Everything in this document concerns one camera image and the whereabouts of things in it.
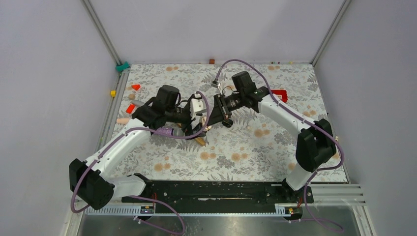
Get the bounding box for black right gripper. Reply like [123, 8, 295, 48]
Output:
[207, 91, 245, 127]

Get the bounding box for black earbud charging case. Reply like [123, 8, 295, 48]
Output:
[222, 119, 234, 128]

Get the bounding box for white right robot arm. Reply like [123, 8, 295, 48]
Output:
[208, 71, 336, 203]

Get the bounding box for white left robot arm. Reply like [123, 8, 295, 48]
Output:
[69, 85, 209, 213]

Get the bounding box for gold microphone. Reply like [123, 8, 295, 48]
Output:
[193, 137, 206, 147]

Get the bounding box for purple glitter microphone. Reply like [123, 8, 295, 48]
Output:
[156, 127, 185, 138]

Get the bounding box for silver microphone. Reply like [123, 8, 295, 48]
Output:
[131, 100, 145, 107]

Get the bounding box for red box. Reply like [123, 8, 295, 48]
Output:
[271, 89, 288, 103]

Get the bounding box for red rectangular block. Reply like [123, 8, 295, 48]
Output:
[125, 104, 136, 114]

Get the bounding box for red triangular block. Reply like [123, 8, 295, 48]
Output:
[131, 84, 141, 91]

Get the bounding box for pink microphone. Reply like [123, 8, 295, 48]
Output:
[116, 118, 131, 125]

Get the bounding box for teal curved block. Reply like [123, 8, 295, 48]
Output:
[116, 61, 130, 73]

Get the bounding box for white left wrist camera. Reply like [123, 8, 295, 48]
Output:
[190, 98, 207, 118]

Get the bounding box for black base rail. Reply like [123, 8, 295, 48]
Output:
[121, 179, 314, 215]

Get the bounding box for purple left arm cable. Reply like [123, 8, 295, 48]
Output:
[70, 91, 211, 236]

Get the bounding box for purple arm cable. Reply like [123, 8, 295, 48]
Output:
[70, 91, 211, 236]
[215, 59, 345, 234]

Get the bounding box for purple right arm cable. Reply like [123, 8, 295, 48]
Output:
[215, 59, 345, 234]

